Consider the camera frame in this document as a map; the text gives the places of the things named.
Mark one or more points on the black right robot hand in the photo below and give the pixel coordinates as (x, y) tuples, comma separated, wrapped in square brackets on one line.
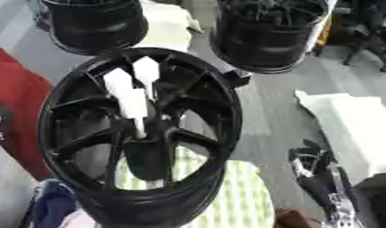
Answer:
[(321, 184)]

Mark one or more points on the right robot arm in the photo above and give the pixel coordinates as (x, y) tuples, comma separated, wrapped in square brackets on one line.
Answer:
[(375, 205)]

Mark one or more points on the black spoked wheel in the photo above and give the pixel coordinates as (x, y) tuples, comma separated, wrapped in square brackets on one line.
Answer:
[(201, 89)]

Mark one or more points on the black wheel rim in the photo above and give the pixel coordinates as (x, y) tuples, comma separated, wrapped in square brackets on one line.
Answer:
[(97, 26), (268, 38)]

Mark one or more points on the brown object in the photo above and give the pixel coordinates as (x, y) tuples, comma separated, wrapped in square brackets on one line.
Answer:
[(292, 220)]

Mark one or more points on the white foam sheet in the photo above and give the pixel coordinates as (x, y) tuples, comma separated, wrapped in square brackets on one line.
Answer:
[(351, 124)]

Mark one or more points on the small black block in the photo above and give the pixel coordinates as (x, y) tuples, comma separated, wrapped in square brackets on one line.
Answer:
[(238, 77)]

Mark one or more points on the black chair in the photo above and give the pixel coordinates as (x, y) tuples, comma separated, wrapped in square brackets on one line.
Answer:
[(364, 29)]

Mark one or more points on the white foam block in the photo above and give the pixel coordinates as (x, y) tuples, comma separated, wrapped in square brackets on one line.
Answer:
[(167, 26)]

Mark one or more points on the blue cloth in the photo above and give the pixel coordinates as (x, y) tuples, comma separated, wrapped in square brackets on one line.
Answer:
[(52, 205)]

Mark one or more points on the red fabric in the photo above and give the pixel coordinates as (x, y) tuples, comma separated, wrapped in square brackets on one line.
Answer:
[(19, 112)]

